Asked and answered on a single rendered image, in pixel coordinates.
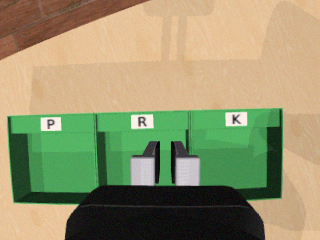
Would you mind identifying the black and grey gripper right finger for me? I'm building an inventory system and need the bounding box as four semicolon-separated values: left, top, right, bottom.
171;141;200;186

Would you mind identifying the green three-compartment tray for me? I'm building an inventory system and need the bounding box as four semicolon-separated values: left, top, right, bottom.
7;108;283;205

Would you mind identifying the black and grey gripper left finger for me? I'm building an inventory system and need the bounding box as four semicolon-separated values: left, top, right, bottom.
130;141;160;186

